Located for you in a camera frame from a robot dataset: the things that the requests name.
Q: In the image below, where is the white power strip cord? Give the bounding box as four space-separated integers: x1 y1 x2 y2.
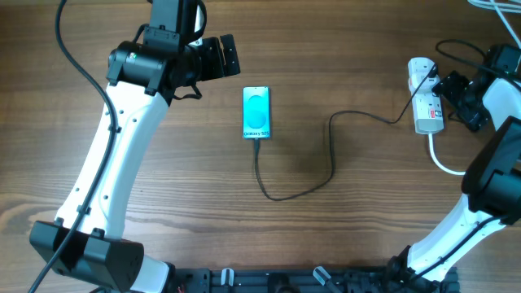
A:
427 0 521 177

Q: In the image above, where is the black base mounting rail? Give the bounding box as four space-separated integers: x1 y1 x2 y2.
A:
162 266 461 293

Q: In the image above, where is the black USB charging cable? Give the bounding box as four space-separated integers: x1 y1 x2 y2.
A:
252 60 440 203

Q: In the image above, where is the white cables top corner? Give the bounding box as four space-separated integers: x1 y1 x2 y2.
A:
466 0 521 15

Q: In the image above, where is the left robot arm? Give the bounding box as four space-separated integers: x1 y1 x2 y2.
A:
29 0 240 292

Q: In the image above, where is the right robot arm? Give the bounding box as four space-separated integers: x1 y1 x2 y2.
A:
381 44 520 292

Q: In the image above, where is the turquoise screen smartphone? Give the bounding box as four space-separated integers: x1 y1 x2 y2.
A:
243 86 271 139

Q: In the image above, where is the white power strip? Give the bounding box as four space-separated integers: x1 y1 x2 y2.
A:
408 57 444 134

